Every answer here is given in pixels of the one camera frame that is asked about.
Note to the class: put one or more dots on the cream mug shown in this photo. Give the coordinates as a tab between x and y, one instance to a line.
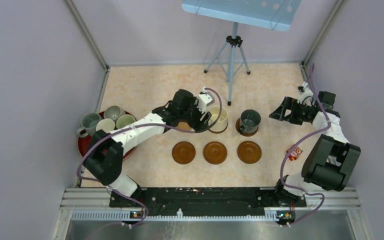
221	115

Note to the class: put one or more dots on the light green mug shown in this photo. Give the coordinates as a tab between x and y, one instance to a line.
124	121

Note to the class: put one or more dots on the grey green mug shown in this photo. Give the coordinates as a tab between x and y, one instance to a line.
88	125

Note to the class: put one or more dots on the dark grey cup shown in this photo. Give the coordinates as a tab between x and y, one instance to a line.
250	119

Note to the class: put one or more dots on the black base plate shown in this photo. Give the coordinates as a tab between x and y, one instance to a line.
207	201

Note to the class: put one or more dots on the grey ribbed cup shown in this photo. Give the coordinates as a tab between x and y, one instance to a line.
114	113

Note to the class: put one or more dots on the red round tray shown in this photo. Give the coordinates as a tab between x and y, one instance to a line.
83	144

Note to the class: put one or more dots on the aluminium frame rail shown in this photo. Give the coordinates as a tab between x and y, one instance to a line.
85	214

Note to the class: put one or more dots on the light wooden coaster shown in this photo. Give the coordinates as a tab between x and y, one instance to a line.
184	126

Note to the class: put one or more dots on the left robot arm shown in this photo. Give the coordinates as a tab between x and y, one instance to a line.
105	155

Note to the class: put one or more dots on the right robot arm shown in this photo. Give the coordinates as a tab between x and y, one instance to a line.
331	161

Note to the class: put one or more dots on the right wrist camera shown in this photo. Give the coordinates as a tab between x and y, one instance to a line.
307	96

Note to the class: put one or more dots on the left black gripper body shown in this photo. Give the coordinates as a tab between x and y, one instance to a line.
192	114

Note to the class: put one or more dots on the red owl figurine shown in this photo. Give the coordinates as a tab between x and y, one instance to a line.
295	154

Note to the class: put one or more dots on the dark wooden coaster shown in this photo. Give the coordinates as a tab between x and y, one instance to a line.
237	127
215	152
183	152
249	152
218	132

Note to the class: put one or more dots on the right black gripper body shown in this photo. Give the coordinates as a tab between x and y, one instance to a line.
299	112

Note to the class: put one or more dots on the white cup dark inside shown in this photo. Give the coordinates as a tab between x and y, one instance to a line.
107	125

